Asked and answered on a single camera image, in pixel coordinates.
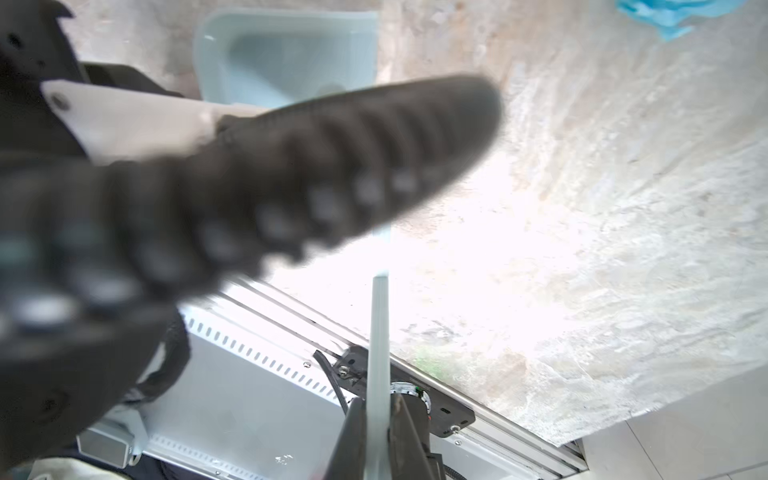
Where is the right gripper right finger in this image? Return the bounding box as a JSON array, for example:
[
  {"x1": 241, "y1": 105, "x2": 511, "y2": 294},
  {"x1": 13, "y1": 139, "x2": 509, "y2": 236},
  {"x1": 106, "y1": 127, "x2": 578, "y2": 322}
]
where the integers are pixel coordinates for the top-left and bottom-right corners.
[{"x1": 388, "y1": 393, "x2": 435, "y2": 480}]

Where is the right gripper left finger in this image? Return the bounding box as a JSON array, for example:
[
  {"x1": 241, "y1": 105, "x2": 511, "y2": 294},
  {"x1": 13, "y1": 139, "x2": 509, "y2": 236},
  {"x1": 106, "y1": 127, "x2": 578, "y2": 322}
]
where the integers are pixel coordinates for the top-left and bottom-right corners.
[{"x1": 323, "y1": 398, "x2": 367, "y2": 480}]

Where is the grey-green hand brush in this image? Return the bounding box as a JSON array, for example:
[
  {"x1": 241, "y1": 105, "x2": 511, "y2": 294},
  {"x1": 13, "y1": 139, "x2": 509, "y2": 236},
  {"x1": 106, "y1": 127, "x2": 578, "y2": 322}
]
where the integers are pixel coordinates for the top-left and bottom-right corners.
[{"x1": 364, "y1": 227, "x2": 394, "y2": 480}]

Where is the grey-green plastic dustpan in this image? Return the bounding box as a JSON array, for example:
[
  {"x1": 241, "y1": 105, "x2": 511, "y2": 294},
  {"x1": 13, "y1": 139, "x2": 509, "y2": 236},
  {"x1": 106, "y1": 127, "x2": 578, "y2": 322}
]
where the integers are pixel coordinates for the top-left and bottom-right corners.
[{"x1": 193, "y1": 8, "x2": 378, "y2": 109}]

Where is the cyan paper scrap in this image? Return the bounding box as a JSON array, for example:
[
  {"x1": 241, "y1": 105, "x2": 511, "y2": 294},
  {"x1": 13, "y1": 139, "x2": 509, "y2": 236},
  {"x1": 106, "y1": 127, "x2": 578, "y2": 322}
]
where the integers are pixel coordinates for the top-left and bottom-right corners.
[{"x1": 615, "y1": 0, "x2": 746, "y2": 41}]

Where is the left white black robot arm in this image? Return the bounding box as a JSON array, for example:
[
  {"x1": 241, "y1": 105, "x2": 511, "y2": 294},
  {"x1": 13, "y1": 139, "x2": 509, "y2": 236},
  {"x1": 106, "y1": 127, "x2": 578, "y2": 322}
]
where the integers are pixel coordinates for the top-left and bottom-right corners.
[{"x1": 1, "y1": 1, "x2": 503, "y2": 470}]

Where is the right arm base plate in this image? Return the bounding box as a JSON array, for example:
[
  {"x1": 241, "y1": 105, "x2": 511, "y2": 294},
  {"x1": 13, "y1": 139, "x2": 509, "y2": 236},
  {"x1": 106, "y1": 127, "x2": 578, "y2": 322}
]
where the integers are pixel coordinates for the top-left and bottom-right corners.
[{"x1": 332, "y1": 344, "x2": 476, "y2": 439}]

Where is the aluminium mounting rail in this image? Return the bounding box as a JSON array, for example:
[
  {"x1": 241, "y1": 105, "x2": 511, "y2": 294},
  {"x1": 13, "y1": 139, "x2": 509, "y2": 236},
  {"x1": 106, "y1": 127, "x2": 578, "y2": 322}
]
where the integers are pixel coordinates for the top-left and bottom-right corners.
[{"x1": 77, "y1": 280, "x2": 588, "y2": 479}]

